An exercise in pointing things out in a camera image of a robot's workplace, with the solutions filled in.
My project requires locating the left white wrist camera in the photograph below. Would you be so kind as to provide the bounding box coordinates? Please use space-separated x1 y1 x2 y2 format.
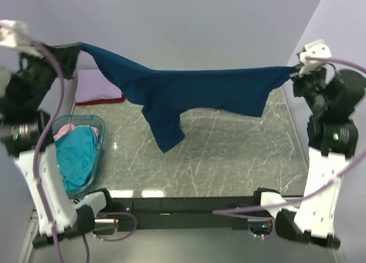
1 19 43 58

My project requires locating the black base beam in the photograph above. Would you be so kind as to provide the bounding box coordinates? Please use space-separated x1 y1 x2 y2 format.
99 196 258 232

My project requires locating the purple cable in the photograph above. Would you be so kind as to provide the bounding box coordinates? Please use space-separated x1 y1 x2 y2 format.
5 22 138 263
213 56 366 218

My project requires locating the teal t shirt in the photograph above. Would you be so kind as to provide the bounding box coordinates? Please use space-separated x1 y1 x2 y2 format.
55 127 98 192

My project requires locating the pink t shirt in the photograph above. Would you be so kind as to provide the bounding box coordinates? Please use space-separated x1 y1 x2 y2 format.
53 123 100 141

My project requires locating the dark blue t shirt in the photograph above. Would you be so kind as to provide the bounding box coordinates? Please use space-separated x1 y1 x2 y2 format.
82 43 294 153

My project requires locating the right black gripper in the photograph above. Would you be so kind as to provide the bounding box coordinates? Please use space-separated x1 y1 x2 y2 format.
291 61 330 114

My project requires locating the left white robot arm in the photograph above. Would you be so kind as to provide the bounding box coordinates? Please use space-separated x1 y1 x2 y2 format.
1 43 114 248

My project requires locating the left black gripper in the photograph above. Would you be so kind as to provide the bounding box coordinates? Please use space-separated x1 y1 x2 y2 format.
14 38 81 110

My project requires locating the folded lavender t shirt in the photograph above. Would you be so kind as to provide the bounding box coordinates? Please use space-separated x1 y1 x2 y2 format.
75 69 124 103

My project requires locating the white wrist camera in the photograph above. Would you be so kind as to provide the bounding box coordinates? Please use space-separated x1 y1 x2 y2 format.
297 39 332 77
1 19 43 58

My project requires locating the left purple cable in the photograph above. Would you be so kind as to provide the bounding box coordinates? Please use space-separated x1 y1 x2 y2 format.
5 22 138 263

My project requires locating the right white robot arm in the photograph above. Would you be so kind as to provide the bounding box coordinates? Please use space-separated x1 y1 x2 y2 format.
251 68 365 249

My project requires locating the folded red t shirt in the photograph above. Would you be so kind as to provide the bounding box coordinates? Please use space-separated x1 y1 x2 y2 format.
75 94 126 106

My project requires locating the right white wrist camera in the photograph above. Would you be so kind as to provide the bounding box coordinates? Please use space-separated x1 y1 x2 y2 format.
297 39 332 77

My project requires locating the aluminium rail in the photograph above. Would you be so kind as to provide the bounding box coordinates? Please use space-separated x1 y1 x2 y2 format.
30 211 118 226

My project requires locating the clear blue plastic basket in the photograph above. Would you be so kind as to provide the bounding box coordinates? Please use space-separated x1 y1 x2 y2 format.
52 115 105 198

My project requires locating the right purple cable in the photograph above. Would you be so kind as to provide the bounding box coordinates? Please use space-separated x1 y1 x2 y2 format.
213 56 366 218

